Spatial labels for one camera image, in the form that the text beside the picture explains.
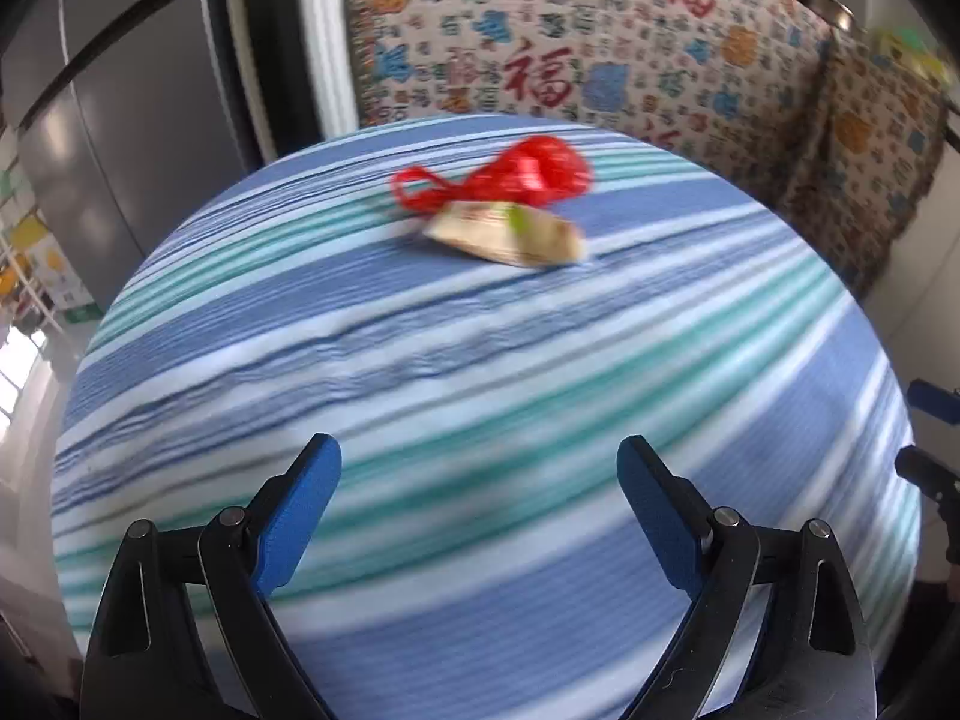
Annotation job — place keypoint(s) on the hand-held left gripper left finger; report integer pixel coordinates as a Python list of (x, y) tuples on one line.
[(296, 517)]

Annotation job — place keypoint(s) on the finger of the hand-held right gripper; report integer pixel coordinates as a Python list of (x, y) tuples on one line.
[(934, 401), (926, 476)]

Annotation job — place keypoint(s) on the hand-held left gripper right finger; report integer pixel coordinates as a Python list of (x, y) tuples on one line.
[(660, 517)]

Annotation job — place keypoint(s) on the beige paper wrapper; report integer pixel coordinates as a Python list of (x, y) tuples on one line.
[(517, 236)]

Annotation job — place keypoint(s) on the red plastic bag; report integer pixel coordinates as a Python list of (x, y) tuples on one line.
[(525, 172)]

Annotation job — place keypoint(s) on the striped tablecloth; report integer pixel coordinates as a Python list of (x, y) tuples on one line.
[(465, 360)]

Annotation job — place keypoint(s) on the narrow printed blanket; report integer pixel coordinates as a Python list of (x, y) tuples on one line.
[(862, 180)]

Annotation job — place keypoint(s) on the yellow green carton box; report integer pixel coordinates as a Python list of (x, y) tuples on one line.
[(60, 270)]

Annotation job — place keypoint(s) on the steel cooking pot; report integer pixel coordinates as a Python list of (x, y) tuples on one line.
[(821, 0)]

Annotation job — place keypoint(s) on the grey refrigerator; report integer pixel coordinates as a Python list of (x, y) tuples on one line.
[(135, 90)]

